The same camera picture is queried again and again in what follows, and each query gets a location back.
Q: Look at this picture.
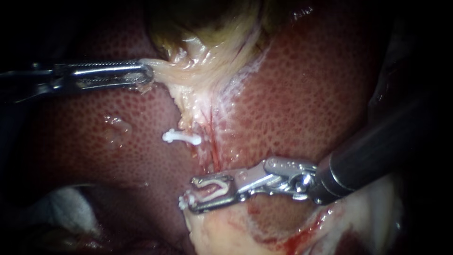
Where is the right arm instrument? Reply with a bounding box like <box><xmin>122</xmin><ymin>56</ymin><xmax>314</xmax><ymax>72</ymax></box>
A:
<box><xmin>235</xmin><ymin>156</ymin><xmax>320</xmax><ymax>203</ymax></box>

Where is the left arm instrument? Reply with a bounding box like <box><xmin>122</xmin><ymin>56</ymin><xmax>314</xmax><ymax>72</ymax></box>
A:
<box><xmin>0</xmin><ymin>63</ymin><xmax>59</xmax><ymax>104</ymax></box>

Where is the left arm instrument jaw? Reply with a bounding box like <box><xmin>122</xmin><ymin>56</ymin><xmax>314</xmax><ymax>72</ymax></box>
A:
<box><xmin>56</xmin><ymin>65</ymin><xmax>155</xmax><ymax>92</ymax></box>
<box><xmin>56</xmin><ymin>59</ymin><xmax>151</xmax><ymax>72</ymax></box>

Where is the right arm instrument jaw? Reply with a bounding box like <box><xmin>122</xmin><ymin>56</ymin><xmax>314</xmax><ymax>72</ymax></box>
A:
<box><xmin>183</xmin><ymin>192</ymin><xmax>247</xmax><ymax>214</ymax></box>
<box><xmin>190</xmin><ymin>169</ymin><xmax>249</xmax><ymax>187</ymax></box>

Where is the white clip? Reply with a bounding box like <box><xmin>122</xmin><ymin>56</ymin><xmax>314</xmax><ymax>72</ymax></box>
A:
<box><xmin>178</xmin><ymin>178</ymin><xmax>231</xmax><ymax>211</ymax></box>
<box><xmin>161</xmin><ymin>128</ymin><xmax>203</xmax><ymax>146</ymax></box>

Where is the gallbladder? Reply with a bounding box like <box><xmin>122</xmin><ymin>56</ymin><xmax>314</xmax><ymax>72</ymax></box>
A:
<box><xmin>141</xmin><ymin>0</ymin><xmax>284</xmax><ymax>98</ymax></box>

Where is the thin tube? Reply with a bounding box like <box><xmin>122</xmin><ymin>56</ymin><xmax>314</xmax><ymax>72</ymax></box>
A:
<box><xmin>207</xmin><ymin>104</ymin><xmax>224</xmax><ymax>172</ymax></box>
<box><xmin>185</xmin><ymin>101</ymin><xmax>206</xmax><ymax>158</ymax></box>

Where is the pale fatty tissue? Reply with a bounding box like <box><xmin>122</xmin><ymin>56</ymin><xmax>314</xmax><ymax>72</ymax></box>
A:
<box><xmin>183</xmin><ymin>173</ymin><xmax>406</xmax><ymax>255</ymax></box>
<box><xmin>169</xmin><ymin>46</ymin><xmax>273</xmax><ymax>170</ymax></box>

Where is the dark red liver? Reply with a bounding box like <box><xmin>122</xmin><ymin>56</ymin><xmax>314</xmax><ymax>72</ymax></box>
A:
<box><xmin>14</xmin><ymin>7</ymin><xmax>397</xmax><ymax>255</ymax></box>

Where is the white cloth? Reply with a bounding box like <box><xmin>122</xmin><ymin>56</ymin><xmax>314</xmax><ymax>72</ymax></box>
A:
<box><xmin>34</xmin><ymin>187</ymin><xmax>101</xmax><ymax>237</ymax></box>

